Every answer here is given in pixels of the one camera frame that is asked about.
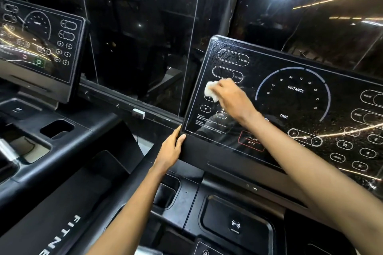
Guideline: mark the person's right hand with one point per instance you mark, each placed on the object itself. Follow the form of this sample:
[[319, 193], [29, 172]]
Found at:
[[234, 101]]

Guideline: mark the person's left hand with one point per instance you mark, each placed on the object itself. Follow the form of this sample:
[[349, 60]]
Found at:
[[169, 149]]

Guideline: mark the small white wipe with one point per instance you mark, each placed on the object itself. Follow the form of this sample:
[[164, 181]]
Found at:
[[210, 91]]

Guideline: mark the black treadmill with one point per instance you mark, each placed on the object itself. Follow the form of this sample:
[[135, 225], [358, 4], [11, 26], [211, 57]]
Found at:
[[299, 120], [42, 54]]

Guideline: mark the person's left forearm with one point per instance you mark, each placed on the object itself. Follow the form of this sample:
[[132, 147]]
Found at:
[[128, 216]]

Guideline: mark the person's right forearm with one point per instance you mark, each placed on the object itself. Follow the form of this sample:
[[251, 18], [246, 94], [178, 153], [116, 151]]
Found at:
[[323, 174]]

